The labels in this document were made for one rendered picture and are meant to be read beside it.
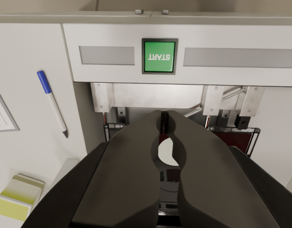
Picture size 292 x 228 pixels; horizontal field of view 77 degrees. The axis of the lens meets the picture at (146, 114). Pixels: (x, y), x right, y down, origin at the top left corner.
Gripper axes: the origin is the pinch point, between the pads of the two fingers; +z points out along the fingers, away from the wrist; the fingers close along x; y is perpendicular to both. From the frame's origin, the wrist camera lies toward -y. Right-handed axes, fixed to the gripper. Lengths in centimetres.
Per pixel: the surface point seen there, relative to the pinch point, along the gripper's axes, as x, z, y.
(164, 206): 4, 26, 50
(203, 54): 7.1, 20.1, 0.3
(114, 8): -26, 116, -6
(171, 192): 5.7, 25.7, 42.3
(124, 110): -8.3, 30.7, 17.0
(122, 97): -7.9, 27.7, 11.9
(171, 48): 1.9, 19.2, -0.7
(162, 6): 3, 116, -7
